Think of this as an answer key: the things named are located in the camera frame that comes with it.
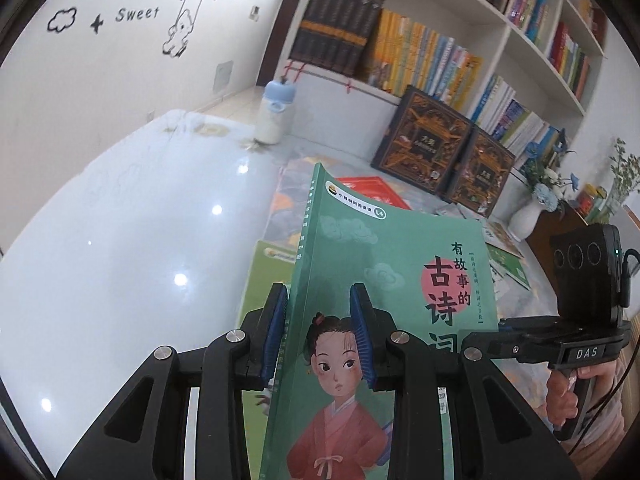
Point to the light green picture book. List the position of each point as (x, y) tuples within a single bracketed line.
[(267, 275)]

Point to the green book with barcode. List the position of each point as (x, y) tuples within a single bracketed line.
[(507, 270)]

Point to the ginkgo patterned table mat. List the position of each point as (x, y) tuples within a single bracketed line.
[(292, 200)]

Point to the colourful jars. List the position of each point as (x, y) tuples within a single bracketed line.
[(592, 202)]

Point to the person's right hand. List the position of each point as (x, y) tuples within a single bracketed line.
[(557, 400)]

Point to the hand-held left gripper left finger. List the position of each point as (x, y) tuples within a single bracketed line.
[(277, 335)]

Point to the row of white blue books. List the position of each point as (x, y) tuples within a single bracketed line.
[(515, 120)]

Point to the illustrated picture book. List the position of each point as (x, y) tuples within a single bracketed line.
[(500, 235)]

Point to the bear swing wall decal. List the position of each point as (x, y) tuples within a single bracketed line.
[(180, 30)]

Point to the white vase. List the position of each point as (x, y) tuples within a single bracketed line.
[(525, 220)]

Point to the white bookshelf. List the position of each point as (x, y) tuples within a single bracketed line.
[(500, 22)]

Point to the person's right forearm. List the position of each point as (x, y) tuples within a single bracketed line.
[(610, 425)]

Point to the cloud wall decal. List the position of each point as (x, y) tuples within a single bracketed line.
[(61, 20)]

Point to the white bottle with blue lid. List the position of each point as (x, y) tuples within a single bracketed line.
[(275, 115)]

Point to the black lettering wall decal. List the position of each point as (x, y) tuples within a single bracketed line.
[(140, 2)]

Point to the green book with girl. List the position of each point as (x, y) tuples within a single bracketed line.
[(350, 240)]

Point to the row of dark hardcover books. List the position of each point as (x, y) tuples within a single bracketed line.
[(335, 30)]

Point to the row of yellow colourful books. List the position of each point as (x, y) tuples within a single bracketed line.
[(425, 60)]

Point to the wall access panel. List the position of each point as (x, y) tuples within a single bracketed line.
[(224, 75)]

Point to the red ribbon tie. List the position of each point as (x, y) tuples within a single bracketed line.
[(295, 71), (350, 85)]

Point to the glass vase with green plant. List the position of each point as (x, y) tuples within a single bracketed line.
[(625, 170)]

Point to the bird wall decal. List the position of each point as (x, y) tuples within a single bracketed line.
[(97, 24)]

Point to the row of red green books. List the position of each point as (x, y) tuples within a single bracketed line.
[(570, 60)]

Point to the dark ornate hardcover book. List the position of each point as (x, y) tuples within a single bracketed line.
[(425, 145), (482, 175)]

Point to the red book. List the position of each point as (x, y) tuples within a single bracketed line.
[(365, 190)]

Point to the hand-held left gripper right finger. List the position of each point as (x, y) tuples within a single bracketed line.
[(360, 335)]

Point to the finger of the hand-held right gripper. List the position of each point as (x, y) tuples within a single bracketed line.
[(530, 325), (515, 346)]

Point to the small wall switch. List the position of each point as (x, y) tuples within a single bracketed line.
[(255, 13)]

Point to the blue artificial flowers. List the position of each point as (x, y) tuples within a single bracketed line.
[(545, 190)]

